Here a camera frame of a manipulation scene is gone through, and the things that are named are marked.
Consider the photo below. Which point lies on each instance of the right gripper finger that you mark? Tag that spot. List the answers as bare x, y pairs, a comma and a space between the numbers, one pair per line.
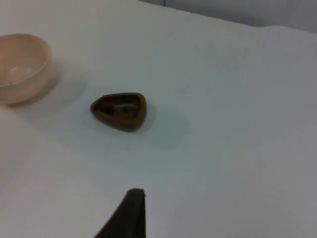
131, 218

